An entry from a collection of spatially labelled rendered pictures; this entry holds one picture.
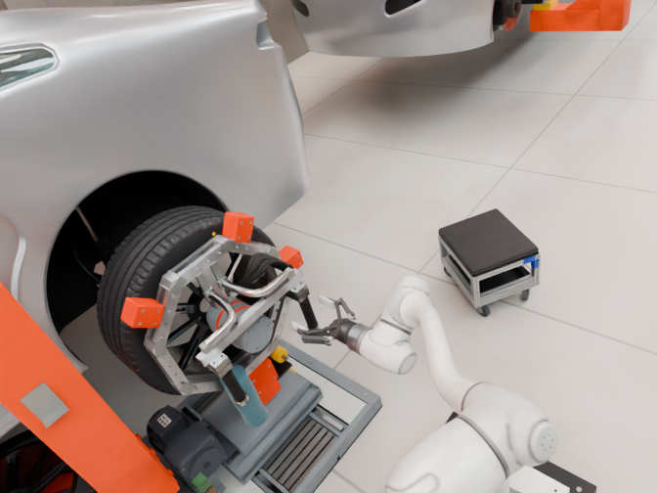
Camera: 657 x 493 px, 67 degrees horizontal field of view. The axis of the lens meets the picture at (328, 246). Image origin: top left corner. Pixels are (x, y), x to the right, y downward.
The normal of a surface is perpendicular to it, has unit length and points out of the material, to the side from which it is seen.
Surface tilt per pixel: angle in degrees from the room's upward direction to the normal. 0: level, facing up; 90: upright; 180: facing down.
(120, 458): 90
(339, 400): 0
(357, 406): 0
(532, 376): 0
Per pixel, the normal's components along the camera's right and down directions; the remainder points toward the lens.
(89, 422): 0.73, 0.27
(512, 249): -0.24, -0.76
